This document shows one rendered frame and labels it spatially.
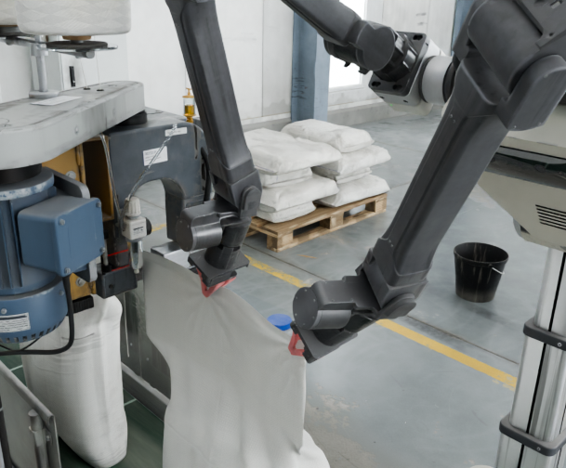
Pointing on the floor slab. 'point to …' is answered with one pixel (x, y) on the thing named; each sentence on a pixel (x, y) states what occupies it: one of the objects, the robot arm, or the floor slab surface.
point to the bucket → (479, 270)
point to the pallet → (277, 236)
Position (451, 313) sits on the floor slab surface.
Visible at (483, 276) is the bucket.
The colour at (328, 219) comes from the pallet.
